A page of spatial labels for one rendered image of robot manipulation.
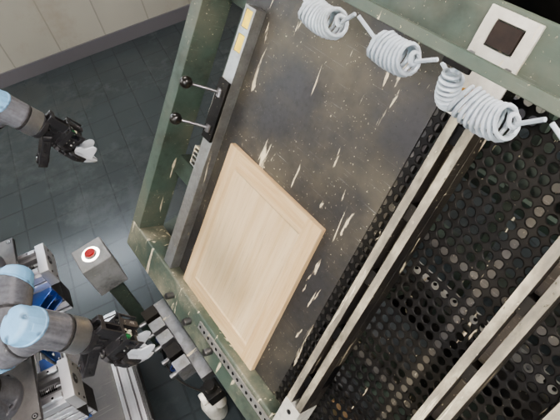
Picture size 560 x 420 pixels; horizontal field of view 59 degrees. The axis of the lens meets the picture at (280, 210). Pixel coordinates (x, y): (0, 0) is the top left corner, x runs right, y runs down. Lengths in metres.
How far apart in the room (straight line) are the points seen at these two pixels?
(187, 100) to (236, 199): 0.43
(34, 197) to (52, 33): 1.58
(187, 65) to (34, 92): 3.12
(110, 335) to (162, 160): 0.89
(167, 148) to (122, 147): 1.97
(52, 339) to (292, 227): 0.66
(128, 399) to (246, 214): 1.25
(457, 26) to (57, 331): 0.92
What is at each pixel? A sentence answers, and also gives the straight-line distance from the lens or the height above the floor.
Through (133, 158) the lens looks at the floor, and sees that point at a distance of 3.66.
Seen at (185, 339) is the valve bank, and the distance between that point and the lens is 1.89.
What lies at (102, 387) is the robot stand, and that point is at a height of 0.21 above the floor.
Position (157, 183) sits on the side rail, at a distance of 1.90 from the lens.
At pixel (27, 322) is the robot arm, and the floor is 1.64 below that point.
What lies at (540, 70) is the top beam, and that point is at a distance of 0.92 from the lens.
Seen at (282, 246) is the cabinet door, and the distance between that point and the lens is 1.39.
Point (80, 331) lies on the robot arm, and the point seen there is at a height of 1.55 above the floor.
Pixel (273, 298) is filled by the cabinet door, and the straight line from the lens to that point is 1.45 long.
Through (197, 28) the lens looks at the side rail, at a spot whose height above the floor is 1.56.
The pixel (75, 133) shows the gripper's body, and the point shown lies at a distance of 1.54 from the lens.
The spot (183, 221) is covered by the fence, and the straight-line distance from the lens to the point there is 1.74.
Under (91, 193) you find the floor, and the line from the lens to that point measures 3.57.
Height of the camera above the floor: 2.40
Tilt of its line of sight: 52 degrees down
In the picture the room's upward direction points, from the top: 12 degrees counter-clockwise
